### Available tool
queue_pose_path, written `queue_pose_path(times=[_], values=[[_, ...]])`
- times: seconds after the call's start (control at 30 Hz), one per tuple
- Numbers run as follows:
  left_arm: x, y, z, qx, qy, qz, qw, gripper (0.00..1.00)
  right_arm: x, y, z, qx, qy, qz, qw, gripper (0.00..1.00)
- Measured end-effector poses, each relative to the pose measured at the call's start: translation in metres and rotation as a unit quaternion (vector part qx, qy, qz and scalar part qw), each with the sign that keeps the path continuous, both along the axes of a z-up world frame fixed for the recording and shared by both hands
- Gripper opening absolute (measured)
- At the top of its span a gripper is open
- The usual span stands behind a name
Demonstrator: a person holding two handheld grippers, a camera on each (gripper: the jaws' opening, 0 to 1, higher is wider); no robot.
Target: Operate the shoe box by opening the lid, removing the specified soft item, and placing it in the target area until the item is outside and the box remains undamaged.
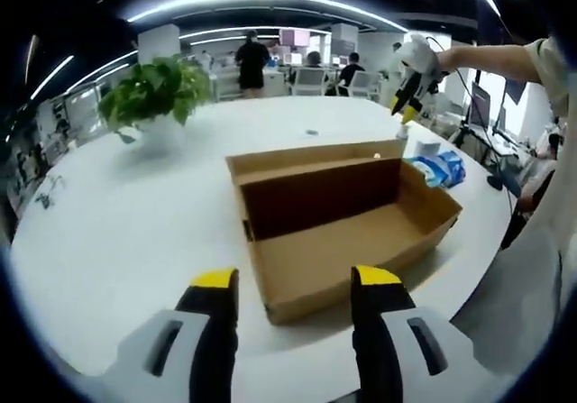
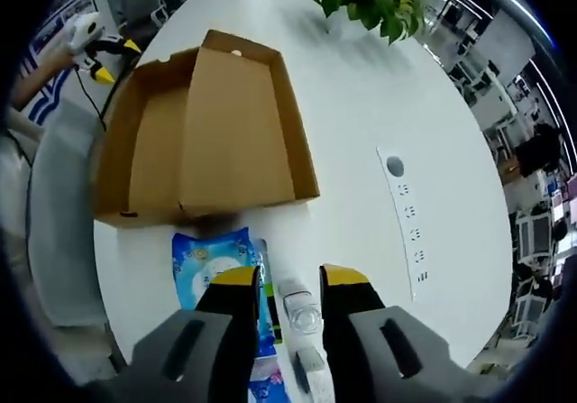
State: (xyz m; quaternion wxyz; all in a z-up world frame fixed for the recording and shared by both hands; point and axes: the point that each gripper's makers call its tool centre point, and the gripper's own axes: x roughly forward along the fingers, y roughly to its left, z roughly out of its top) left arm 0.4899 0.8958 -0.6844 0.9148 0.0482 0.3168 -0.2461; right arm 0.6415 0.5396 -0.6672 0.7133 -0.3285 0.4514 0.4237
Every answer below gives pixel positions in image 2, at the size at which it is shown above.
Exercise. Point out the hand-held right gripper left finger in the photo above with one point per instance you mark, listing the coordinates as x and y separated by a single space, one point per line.
212 326

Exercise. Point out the grey mesh chair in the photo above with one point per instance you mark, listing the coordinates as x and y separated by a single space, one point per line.
63 204

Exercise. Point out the long ceiling light strip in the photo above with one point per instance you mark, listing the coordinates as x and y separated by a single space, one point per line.
541 47

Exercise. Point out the green potted plant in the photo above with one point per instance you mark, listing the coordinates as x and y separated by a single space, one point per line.
374 2

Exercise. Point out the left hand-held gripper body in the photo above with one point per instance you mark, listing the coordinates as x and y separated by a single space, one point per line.
83 38

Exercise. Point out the small grey packet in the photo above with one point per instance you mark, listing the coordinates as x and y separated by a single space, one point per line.
311 362

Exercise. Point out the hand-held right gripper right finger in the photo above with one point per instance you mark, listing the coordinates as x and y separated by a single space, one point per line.
356 322

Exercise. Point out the brown cardboard shoe box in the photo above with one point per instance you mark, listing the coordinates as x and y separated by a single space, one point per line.
234 128

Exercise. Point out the table power socket strip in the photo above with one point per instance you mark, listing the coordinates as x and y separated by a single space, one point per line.
408 222

